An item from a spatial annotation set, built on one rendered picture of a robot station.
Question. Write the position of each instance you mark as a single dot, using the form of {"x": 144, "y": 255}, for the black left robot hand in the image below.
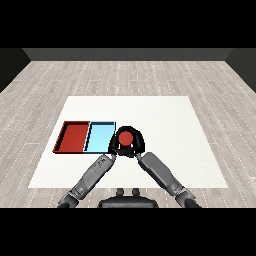
{"x": 114, "y": 141}

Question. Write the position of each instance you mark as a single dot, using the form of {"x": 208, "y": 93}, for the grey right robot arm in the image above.
{"x": 165, "y": 176}

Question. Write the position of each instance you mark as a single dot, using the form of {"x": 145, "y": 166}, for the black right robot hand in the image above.
{"x": 139, "y": 141}

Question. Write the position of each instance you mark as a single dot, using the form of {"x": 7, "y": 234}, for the dark grey robot body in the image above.
{"x": 128, "y": 201}

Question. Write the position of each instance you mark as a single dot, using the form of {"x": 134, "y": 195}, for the red shallow open box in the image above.
{"x": 74, "y": 137}

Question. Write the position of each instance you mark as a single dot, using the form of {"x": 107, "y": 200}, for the small red can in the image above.
{"x": 125, "y": 138}

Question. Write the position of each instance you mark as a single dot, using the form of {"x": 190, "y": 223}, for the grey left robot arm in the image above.
{"x": 89, "y": 180}

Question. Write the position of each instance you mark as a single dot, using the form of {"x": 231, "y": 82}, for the light blue shallow open box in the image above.
{"x": 99, "y": 136}

